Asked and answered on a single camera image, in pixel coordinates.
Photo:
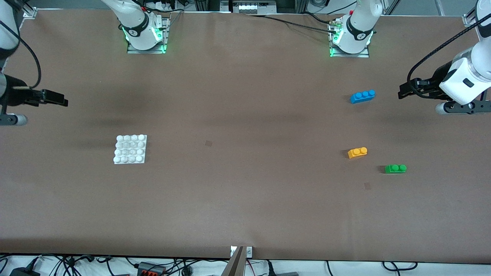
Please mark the blue toy block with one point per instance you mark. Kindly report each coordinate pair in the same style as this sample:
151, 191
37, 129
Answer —
362, 96

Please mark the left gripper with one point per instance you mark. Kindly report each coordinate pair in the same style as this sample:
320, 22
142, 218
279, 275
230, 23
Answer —
437, 78

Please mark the yellow toy block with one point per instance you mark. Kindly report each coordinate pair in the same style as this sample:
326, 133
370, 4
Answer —
357, 152

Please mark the black orange power strip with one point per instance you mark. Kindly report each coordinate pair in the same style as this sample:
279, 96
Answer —
151, 269

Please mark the wooden post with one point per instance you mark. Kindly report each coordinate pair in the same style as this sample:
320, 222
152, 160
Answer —
234, 264

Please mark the white studded base plate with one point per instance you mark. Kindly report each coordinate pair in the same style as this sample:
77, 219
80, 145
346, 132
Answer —
130, 149

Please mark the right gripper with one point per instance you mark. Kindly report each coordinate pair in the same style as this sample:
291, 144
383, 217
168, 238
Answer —
15, 94

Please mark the green toy block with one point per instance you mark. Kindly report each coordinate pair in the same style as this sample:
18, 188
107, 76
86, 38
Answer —
395, 168

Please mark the aluminium corner profile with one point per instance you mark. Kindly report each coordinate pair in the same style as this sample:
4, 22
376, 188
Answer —
30, 12
468, 19

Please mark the small metal edge bracket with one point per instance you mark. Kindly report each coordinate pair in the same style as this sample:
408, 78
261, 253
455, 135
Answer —
249, 251

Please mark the black power adapter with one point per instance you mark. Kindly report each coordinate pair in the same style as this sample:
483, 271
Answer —
25, 271

